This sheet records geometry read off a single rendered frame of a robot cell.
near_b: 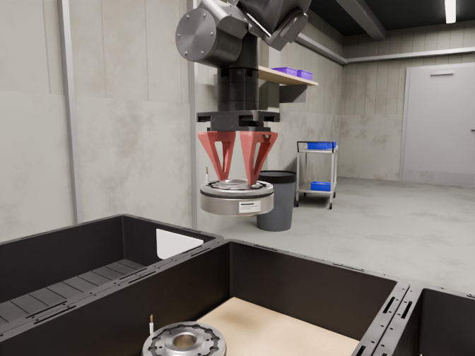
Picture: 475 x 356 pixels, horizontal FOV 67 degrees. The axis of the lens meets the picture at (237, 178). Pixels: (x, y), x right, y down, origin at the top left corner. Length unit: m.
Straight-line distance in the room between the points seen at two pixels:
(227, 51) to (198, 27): 0.04
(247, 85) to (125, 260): 0.52
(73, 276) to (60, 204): 1.68
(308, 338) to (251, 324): 0.09
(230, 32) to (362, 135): 7.39
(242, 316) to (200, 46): 0.40
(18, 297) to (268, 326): 0.44
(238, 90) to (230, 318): 0.35
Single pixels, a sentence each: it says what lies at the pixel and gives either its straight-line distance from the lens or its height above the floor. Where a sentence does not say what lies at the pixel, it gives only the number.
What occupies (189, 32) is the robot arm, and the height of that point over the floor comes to 1.23.
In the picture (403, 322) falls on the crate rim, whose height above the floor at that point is 0.93.
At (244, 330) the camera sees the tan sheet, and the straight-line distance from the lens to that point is 0.57.
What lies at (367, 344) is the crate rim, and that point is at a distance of 0.38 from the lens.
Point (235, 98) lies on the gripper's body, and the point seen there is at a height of 1.16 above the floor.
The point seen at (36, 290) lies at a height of 0.83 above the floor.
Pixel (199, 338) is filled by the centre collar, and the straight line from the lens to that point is 0.49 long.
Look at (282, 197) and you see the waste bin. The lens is 3.72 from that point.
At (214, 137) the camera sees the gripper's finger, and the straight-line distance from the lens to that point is 0.50.
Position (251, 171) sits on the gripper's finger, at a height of 1.07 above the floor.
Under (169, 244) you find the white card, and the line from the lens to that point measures 0.73.
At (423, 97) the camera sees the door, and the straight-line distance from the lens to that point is 7.61.
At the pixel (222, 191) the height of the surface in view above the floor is 1.04.
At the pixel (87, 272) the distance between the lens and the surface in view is 0.82.
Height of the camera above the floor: 1.13
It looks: 9 degrees down
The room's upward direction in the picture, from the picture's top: straight up
